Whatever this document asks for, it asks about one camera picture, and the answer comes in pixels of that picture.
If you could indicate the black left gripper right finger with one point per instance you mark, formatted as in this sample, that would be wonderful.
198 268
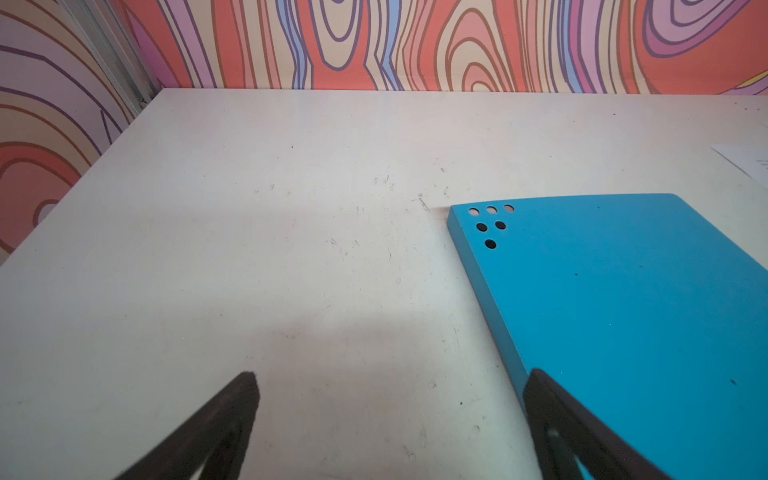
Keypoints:
570 441

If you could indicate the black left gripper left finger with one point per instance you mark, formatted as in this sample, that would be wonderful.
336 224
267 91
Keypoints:
212 443

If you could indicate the blue folder with black inside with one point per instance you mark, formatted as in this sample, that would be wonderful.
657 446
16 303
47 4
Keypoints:
642 310

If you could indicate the printed white paper sheet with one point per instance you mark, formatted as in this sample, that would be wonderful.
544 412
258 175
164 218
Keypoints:
751 159

